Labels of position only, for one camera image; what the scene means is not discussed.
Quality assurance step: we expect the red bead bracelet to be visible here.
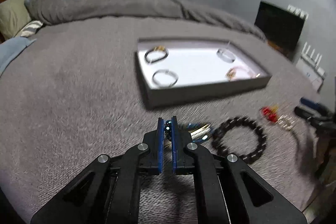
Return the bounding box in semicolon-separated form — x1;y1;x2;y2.
259;105;280;123

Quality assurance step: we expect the grey bangle bracelet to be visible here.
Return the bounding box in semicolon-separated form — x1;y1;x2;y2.
152;69;180;88

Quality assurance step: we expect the light blue pillow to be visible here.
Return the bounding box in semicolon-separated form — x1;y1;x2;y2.
0;37;36;76

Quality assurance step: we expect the gold bead bracelet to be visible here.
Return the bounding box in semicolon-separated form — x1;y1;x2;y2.
277;113;296;131

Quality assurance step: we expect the pink braided cord bracelet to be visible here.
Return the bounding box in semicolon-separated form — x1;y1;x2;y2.
226;66;261;81

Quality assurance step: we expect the olive green pillow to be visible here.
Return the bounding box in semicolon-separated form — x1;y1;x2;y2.
1;0;33;40

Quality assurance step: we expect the grey shallow cardboard tray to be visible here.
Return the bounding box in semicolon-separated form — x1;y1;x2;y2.
135;37;272;109

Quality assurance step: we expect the white wifi router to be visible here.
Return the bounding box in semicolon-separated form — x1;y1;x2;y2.
295;42;326;93

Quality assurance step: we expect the small dark bead bracelet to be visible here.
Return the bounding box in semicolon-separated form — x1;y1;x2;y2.
143;45;169;64

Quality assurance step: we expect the black elastic hair tie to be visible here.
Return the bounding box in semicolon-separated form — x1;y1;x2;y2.
216;48;236;63

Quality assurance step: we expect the grey folded duvet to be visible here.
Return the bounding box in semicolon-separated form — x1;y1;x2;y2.
24;0;266;40

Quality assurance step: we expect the blue metallic bangle bracelet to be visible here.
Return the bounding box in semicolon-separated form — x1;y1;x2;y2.
164;120;215;143

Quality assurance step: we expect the striped pillow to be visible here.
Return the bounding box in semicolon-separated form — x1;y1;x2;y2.
16;20;44;38

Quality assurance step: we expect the black television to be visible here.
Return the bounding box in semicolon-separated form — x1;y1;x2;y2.
255;1;305;51

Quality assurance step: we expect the large dark wooden bead bracelet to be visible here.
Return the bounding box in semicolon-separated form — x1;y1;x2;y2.
211;116;267;164

